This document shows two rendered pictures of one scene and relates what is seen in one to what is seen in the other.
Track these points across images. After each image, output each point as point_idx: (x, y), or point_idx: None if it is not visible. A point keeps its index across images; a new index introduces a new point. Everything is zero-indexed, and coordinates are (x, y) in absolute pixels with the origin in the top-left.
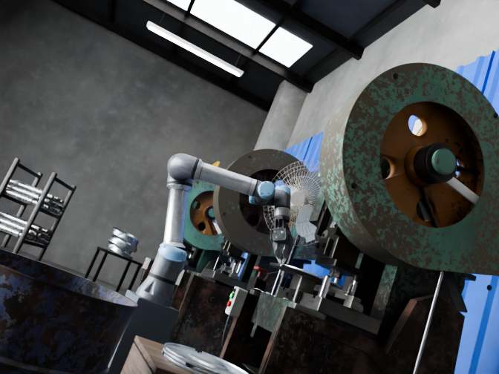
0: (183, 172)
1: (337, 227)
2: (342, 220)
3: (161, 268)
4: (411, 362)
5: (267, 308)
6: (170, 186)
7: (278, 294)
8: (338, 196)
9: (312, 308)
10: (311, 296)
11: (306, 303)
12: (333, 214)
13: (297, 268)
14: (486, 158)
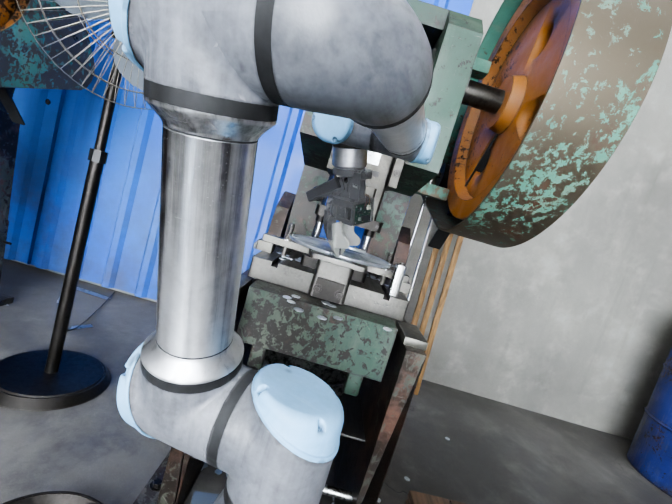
0: (391, 110)
1: (399, 177)
2: (503, 213)
3: (320, 490)
4: None
5: (297, 324)
6: (219, 128)
7: (255, 271)
8: (545, 191)
9: (387, 315)
10: (378, 296)
11: (366, 304)
12: (489, 201)
13: (377, 265)
14: None
